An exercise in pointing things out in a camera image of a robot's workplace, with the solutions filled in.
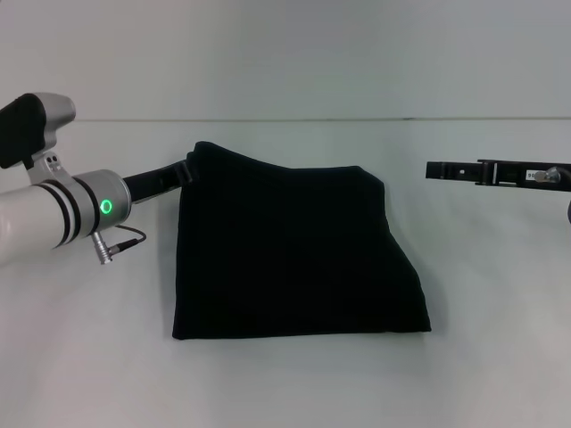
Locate black t-shirt with pink print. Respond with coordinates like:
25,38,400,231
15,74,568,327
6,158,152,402
170,140,434,342

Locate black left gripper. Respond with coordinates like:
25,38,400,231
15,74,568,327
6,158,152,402
121,159,199,202

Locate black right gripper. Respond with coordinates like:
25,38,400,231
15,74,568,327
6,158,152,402
425,158,571,194

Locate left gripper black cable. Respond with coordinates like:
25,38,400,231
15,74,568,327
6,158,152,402
91,225,148,267

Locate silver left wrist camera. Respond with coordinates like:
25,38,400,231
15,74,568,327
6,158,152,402
0,92,78,185

